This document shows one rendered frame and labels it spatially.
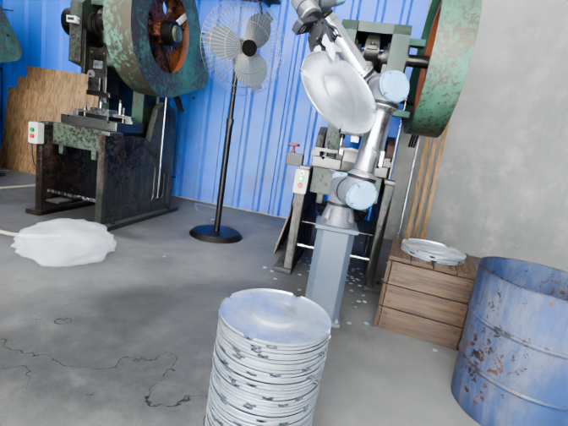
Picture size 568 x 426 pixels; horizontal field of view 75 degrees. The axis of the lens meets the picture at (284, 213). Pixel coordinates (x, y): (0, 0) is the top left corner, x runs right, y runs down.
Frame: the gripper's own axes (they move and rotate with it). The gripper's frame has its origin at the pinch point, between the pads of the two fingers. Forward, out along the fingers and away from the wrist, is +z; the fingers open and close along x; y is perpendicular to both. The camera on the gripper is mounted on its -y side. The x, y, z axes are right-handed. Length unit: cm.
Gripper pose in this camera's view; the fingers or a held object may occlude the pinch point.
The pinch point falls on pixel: (329, 58)
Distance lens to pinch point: 125.6
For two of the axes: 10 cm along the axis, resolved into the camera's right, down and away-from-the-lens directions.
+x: -5.3, 5.0, 6.8
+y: 7.8, -0.1, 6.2
